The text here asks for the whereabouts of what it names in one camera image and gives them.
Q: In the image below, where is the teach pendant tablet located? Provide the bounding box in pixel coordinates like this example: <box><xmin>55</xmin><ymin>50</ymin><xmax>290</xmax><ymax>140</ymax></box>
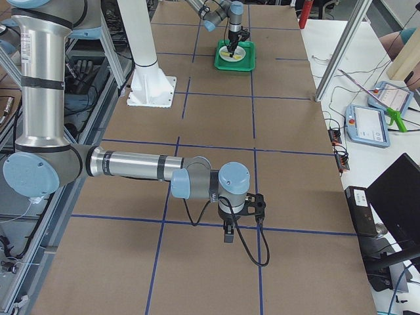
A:
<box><xmin>345</xmin><ymin>104</ymin><xmax>390</xmax><ymax>148</ymax></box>
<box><xmin>372</xmin><ymin>81</ymin><xmax>414</xmax><ymax>117</ymax></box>

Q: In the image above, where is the white round plate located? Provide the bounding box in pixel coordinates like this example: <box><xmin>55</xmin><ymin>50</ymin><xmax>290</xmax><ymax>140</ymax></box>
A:
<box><xmin>219</xmin><ymin>46</ymin><xmax>246</xmax><ymax>62</ymax></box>

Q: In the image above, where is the near teach pendant tablet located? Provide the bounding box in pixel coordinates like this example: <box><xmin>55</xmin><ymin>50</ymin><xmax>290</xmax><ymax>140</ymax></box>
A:
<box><xmin>345</xmin><ymin>104</ymin><xmax>390</xmax><ymax>148</ymax></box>

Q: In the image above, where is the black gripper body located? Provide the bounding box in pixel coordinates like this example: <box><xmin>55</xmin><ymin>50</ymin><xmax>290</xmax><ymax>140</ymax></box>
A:
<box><xmin>228</xmin><ymin>27</ymin><xmax>250</xmax><ymax>45</ymax></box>
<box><xmin>218</xmin><ymin>193</ymin><xmax>265</xmax><ymax>230</ymax></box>

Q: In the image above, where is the far teach pendant tablet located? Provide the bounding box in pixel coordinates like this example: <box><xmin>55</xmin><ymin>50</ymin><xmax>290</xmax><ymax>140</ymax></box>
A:
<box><xmin>372</xmin><ymin>81</ymin><xmax>414</xmax><ymax>117</ymax></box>

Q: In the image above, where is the black box device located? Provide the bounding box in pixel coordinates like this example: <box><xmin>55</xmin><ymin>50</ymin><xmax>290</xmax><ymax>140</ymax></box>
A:
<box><xmin>345</xmin><ymin>186</ymin><xmax>388</xmax><ymax>238</ymax></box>

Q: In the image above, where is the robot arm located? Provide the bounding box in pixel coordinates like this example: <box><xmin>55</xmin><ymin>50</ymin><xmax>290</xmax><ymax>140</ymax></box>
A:
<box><xmin>186</xmin><ymin>0</ymin><xmax>250</xmax><ymax>57</ymax></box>
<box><xmin>3</xmin><ymin>1</ymin><xmax>266</xmax><ymax>243</ymax></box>

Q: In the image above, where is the aluminium frame post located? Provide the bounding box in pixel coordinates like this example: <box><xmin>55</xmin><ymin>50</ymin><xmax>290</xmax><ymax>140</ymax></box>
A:
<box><xmin>314</xmin><ymin>0</ymin><xmax>372</xmax><ymax>102</ymax></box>

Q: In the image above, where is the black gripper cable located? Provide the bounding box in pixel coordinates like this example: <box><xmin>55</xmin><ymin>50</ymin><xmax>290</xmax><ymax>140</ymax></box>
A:
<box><xmin>182</xmin><ymin>193</ymin><xmax>271</xmax><ymax>267</ymax></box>

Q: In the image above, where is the red cylinder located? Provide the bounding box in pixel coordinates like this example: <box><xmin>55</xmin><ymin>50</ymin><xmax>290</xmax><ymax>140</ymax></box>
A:
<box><xmin>299</xmin><ymin>0</ymin><xmax>313</xmax><ymax>30</ymax></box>

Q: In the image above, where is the metal reacher grabber tool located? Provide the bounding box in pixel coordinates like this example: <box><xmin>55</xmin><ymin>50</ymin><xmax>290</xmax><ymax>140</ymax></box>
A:
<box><xmin>338</xmin><ymin>69</ymin><xmax>408</xmax><ymax>133</ymax></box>

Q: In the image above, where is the black monitor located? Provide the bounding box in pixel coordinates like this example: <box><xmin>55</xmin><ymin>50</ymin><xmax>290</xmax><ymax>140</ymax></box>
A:
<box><xmin>365</xmin><ymin>153</ymin><xmax>419</xmax><ymax>272</ymax></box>

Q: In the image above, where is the aluminium side frame rail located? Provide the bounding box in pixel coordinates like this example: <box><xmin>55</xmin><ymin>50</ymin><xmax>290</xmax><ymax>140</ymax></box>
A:
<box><xmin>0</xmin><ymin>6</ymin><xmax>138</xmax><ymax>315</ymax></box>

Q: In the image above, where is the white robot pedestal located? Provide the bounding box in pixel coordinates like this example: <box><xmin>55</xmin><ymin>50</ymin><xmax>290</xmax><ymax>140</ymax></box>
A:
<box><xmin>117</xmin><ymin>0</ymin><xmax>177</xmax><ymax>108</ymax></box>

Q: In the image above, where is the yellow plastic spoon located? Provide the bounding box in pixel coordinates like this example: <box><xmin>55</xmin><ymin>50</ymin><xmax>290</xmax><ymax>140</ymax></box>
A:
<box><xmin>219</xmin><ymin>51</ymin><xmax>243</xmax><ymax>62</ymax></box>

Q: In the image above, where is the green plastic tray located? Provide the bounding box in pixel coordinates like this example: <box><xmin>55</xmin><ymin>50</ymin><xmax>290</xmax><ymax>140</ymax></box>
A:
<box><xmin>214</xmin><ymin>39</ymin><xmax>255</xmax><ymax>72</ymax></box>

